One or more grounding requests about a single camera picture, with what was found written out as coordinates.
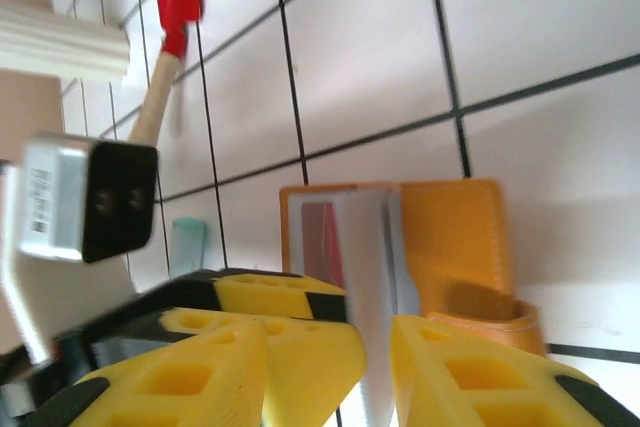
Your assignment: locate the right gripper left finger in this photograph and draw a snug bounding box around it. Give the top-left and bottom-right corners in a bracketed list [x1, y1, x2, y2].
[24, 317, 270, 427]

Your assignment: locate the orange leather card holder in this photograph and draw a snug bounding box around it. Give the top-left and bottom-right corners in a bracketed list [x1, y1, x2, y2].
[278, 177, 547, 427]

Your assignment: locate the light blue toy rake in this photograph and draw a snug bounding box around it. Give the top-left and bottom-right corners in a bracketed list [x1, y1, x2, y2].
[171, 217, 209, 279]

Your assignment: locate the red card in sleeve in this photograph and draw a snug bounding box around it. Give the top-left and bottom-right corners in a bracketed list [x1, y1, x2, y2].
[299, 200, 347, 289]

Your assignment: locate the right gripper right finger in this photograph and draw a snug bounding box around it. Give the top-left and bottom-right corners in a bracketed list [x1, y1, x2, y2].
[389, 314, 640, 427]

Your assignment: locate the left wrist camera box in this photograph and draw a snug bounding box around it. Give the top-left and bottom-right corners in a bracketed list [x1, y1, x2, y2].
[17, 132, 160, 264]

